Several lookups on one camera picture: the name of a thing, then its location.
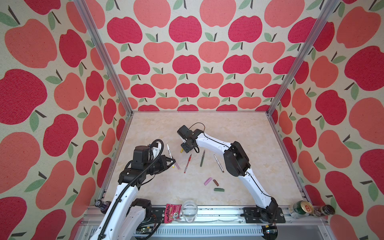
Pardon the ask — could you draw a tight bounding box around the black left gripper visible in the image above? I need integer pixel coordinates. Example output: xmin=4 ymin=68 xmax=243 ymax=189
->
xmin=143 ymin=154 xmax=176 ymax=175

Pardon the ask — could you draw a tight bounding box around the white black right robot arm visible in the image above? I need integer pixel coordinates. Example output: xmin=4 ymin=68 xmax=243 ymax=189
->
xmin=177 ymin=125 xmax=279 ymax=223

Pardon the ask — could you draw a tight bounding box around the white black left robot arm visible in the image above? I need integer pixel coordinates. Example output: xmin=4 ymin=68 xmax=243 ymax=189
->
xmin=91 ymin=139 xmax=176 ymax=240

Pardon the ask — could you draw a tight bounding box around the red pen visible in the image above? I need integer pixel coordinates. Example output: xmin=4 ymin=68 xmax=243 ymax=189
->
xmin=184 ymin=154 xmax=192 ymax=174

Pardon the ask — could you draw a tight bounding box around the green pen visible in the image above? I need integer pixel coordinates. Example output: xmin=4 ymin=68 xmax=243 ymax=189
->
xmin=200 ymin=150 xmax=206 ymax=167

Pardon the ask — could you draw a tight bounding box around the pink pen cap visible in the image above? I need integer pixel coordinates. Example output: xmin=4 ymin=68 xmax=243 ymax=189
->
xmin=204 ymin=178 xmax=213 ymax=186

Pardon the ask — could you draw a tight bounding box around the white silver pen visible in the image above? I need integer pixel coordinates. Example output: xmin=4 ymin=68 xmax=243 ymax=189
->
xmin=214 ymin=154 xmax=225 ymax=173

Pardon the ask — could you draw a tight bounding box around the clear glass bowl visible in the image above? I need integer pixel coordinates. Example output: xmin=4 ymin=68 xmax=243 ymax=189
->
xmin=182 ymin=200 xmax=198 ymax=223

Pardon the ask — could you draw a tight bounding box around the pink snack packet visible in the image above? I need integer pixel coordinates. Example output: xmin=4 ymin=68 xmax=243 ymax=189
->
xmin=164 ymin=204 xmax=182 ymax=224

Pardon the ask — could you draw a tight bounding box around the green drink can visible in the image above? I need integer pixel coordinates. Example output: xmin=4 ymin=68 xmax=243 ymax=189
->
xmin=289 ymin=201 xmax=314 ymax=219

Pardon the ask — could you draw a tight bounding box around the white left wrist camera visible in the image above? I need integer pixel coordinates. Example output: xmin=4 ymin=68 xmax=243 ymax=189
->
xmin=151 ymin=142 xmax=162 ymax=159

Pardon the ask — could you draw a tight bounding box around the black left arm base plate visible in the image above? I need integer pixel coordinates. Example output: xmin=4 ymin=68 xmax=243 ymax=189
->
xmin=142 ymin=206 xmax=166 ymax=224

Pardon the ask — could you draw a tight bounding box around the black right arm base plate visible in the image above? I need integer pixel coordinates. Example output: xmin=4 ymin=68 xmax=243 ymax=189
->
xmin=241 ymin=207 xmax=286 ymax=224

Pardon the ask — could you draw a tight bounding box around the aluminium left rear frame post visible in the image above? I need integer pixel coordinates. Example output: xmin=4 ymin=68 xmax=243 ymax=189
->
xmin=74 ymin=0 xmax=133 ymax=117

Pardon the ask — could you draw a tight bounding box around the aluminium frame post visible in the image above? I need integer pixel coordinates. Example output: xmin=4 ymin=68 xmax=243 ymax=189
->
xmin=74 ymin=0 xmax=133 ymax=117
xmin=267 ymin=0 xmax=339 ymax=117

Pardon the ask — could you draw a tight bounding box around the aluminium right rear frame post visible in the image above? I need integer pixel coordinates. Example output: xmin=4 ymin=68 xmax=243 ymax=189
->
xmin=267 ymin=0 xmax=339 ymax=117

